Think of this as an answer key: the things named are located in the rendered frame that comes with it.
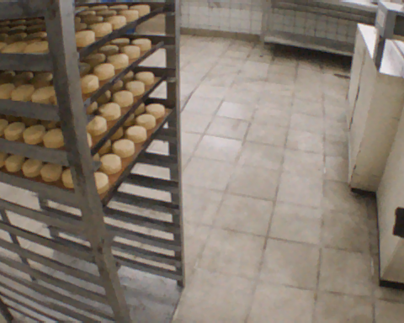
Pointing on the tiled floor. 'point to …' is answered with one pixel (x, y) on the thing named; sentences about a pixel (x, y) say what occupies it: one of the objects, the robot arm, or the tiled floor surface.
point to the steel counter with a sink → (310, 35)
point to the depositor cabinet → (372, 112)
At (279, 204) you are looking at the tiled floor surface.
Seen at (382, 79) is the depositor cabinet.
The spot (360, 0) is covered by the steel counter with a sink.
